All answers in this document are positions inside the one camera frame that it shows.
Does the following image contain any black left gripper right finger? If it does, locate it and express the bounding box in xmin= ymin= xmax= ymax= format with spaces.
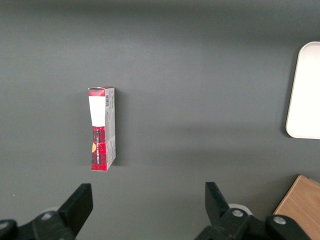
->
xmin=194 ymin=181 xmax=309 ymax=240

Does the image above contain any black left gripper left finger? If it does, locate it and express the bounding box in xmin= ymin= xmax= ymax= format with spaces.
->
xmin=0 ymin=183 xmax=94 ymax=240

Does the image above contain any wooden drawer cabinet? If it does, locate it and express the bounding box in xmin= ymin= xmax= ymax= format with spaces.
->
xmin=272 ymin=174 xmax=320 ymax=240

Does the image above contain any red plaid cardboard box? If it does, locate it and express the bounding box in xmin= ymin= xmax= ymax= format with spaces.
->
xmin=87 ymin=86 xmax=117 ymax=173

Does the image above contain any beige plastic tray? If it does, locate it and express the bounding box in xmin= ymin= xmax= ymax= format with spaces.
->
xmin=285 ymin=41 xmax=320 ymax=140

